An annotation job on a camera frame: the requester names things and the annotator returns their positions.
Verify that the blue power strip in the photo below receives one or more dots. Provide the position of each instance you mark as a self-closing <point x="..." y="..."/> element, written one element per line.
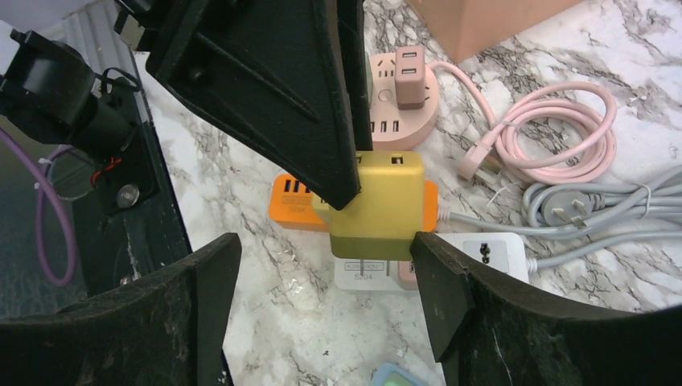
<point x="390" y="374"/>

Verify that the orange mesh file organizer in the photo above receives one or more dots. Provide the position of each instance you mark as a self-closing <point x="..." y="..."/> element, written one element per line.
<point x="464" y="28"/>

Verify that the orange power strip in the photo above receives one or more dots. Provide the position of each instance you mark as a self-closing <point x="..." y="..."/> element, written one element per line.
<point x="294" y="206"/>

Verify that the yellow adapter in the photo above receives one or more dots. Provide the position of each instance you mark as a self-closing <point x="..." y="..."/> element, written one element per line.
<point x="380" y="223"/>

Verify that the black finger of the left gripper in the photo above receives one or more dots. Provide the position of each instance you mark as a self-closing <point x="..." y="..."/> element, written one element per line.
<point x="270" y="75"/>

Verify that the white power strip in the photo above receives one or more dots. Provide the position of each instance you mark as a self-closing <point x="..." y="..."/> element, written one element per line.
<point x="503" y="251"/>

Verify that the round pink power strip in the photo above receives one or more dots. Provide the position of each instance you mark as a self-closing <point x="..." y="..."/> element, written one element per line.
<point x="391" y="128"/>

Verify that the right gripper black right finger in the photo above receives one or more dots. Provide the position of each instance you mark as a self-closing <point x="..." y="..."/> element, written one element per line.
<point x="488" y="328"/>

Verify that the pink plug adapter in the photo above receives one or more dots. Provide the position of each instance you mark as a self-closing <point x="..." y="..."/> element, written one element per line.
<point x="406" y="275"/>
<point x="410" y="77"/>

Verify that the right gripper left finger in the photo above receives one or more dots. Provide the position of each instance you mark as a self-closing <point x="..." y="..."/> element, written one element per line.
<point x="166" y="328"/>

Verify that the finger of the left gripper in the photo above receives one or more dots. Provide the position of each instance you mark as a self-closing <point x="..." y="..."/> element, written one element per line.
<point x="350" y="14"/>

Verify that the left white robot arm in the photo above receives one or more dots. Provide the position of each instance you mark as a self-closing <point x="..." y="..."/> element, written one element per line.
<point x="46" y="89"/>

